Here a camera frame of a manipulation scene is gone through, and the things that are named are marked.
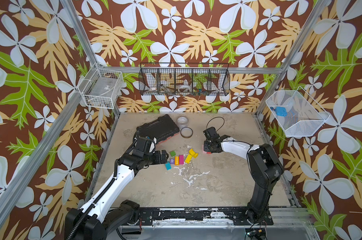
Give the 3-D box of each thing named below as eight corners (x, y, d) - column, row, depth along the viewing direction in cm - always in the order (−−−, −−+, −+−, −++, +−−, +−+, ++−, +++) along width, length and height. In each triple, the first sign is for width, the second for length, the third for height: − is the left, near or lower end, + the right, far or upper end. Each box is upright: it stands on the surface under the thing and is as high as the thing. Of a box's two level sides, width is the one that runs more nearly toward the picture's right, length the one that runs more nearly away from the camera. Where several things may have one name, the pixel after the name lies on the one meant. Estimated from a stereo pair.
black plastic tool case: (147, 150, 100) (146, 146, 96) (136, 131, 110) (135, 127, 106) (180, 133, 109) (180, 129, 106) (167, 117, 119) (167, 113, 116)
